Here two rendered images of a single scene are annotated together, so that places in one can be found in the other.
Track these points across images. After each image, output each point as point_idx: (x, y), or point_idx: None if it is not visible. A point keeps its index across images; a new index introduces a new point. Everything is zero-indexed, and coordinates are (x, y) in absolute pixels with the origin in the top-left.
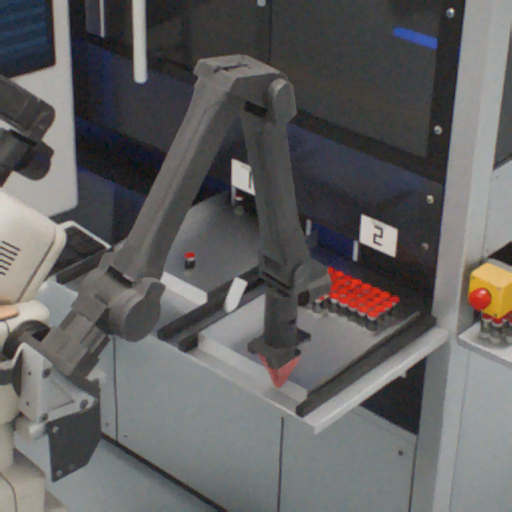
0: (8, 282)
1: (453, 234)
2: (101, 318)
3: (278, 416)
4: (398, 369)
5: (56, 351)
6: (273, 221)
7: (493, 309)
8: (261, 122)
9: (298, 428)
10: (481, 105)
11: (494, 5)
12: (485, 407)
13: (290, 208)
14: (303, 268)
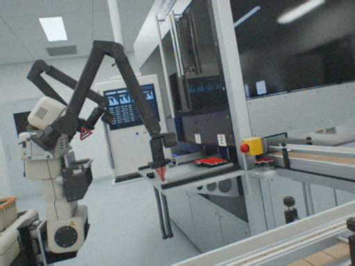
0: (44, 122)
1: (235, 127)
2: (53, 124)
3: (220, 226)
4: (213, 179)
5: (35, 134)
6: (136, 105)
7: (250, 152)
8: (116, 61)
9: (224, 230)
10: (229, 69)
11: (222, 30)
12: (282, 215)
13: (143, 101)
14: (154, 127)
